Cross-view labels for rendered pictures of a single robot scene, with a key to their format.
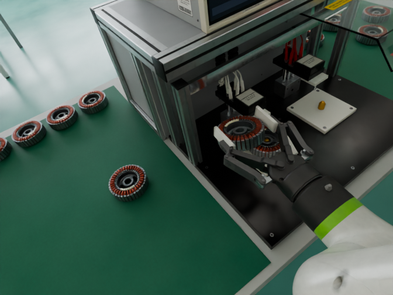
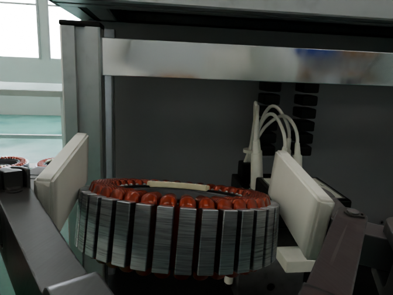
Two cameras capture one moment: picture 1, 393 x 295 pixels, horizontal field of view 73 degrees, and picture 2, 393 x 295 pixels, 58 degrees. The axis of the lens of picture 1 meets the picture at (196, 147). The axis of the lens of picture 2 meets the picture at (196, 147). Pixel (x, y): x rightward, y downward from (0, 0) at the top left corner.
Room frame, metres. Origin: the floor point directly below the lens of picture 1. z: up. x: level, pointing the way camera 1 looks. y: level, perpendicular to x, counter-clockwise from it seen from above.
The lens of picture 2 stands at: (0.24, -0.17, 1.03)
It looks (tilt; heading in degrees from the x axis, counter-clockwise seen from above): 13 degrees down; 18
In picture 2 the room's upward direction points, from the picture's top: 3 degrees clockwise
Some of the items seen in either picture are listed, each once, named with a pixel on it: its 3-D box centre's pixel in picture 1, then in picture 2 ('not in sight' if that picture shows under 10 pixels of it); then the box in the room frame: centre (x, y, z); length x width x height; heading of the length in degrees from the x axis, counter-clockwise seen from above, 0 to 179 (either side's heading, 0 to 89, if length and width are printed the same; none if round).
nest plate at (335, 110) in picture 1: (320, 109); not in sight; (0.60, -0.42, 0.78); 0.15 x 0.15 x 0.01; 26
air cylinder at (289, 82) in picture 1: (287, 84); not in sight; (0.73, -0.36, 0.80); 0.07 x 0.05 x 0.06; 116
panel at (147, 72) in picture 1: (240, 55); (328, 144); (0.77, -0.20, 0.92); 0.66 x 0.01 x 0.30; 116
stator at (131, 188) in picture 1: (128, 182); not in sight; (0.47, 0.22, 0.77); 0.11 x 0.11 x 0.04
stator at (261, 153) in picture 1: (266, 141); not in sight; (0.49, -0.20, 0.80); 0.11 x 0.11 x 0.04
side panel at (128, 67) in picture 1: (134, 82); not in sight; (0.76, 0.16, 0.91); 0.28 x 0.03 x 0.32; 26
